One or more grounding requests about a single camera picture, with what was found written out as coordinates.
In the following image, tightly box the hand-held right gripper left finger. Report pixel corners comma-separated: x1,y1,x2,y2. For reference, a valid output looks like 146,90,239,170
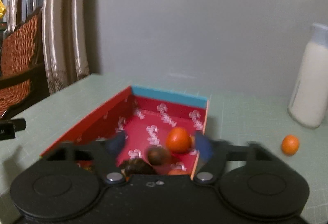
42,130,129,185

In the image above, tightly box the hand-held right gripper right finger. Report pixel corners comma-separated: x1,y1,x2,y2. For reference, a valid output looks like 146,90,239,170
192,132,293,185

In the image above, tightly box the orange tangerine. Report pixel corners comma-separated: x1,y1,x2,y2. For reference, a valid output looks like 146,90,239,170
165,127,192,154
281,134,300,155

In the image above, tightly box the dark wrinkled passion fruit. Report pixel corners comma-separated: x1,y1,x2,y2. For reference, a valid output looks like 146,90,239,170
120,157,157,176

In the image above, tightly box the reddish brown small fruit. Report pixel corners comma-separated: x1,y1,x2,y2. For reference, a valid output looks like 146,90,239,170
147,146,171,165

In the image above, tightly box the red patterned box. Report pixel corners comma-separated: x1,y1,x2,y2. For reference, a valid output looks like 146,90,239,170
40,85,210,181

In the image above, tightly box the orange woven wooden chair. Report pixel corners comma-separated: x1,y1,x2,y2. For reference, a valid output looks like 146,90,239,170
0,7,50,119

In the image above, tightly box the beige satin curtain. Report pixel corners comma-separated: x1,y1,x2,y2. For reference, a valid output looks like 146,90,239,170
0,0,90,95

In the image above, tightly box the white thermos jug blue lid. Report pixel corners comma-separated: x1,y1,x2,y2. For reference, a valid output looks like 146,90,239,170
287,23,328,128

